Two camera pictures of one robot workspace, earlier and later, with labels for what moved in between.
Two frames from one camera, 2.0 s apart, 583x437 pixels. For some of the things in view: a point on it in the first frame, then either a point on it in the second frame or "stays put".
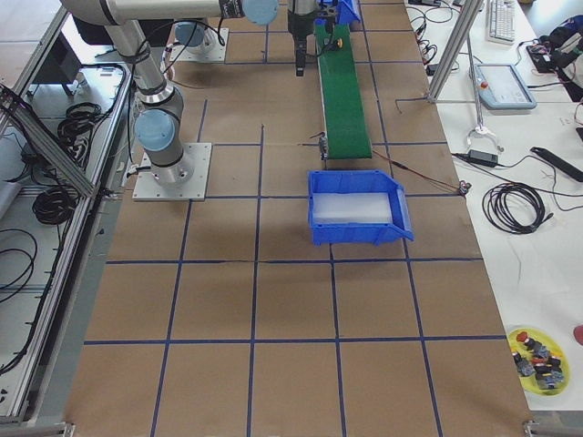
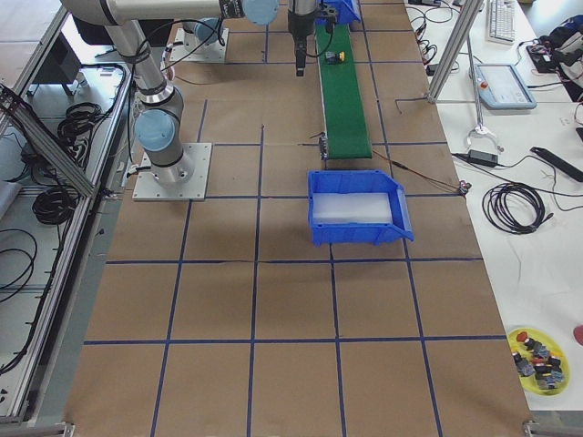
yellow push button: x=336 y=45 -> x=335 y=58
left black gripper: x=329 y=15 stays put
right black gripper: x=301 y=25 stays put
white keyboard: x=500 y=21 stays put
